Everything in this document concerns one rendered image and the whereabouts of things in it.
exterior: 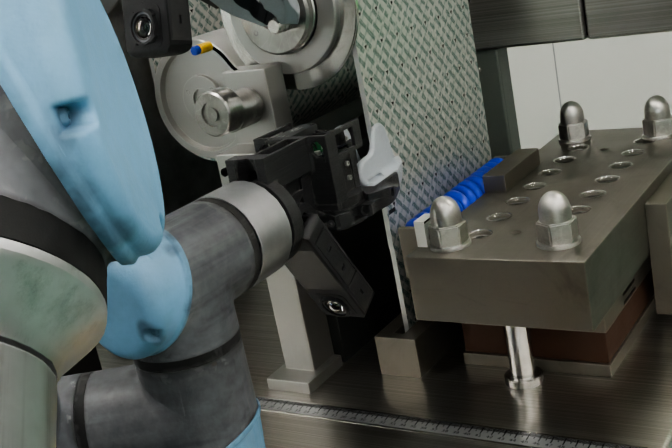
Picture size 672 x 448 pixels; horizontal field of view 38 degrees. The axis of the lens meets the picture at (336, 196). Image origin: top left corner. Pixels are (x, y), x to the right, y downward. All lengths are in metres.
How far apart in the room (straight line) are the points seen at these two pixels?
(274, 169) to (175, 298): 0.15
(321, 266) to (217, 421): 0.17
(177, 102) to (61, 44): 0.71
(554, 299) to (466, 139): 0.29
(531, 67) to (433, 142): 2.74
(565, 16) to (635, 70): 2.47
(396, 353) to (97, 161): 0.66
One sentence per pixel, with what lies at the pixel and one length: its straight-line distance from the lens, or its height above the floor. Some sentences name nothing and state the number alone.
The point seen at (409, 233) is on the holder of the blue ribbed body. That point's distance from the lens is 0.89.
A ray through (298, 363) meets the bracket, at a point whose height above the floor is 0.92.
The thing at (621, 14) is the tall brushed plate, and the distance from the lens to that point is 1.11.
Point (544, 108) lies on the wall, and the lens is 3.73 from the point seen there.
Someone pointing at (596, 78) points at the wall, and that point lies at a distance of 3.64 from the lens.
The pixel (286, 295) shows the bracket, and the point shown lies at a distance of 0.93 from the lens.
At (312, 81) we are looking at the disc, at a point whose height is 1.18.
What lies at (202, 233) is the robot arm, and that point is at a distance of 0.65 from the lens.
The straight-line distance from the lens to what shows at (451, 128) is 1.01.
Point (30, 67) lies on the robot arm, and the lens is 0.29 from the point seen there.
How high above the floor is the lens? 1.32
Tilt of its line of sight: 15 degrees down
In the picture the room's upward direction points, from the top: 11 degrees counter-clockwise
